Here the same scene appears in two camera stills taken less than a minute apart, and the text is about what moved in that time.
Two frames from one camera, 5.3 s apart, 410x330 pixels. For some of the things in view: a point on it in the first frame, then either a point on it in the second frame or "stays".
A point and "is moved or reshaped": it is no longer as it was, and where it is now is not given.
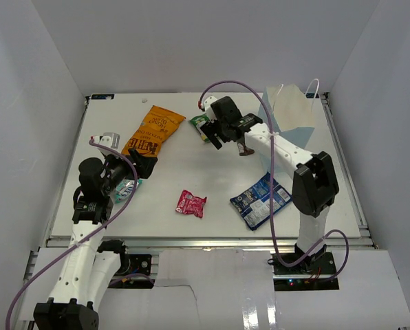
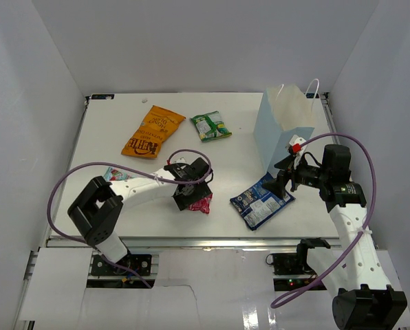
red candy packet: (190, 204) is moved or reshaped
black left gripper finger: (143, 159) → (186, 194)
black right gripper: (208, 128) → (277, 187)
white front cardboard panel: (232, 289) stays
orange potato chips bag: (158, 126) stays
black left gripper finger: (144, 168) → (201, 190)
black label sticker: (102, 96) stays
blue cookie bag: (253, 203) stays
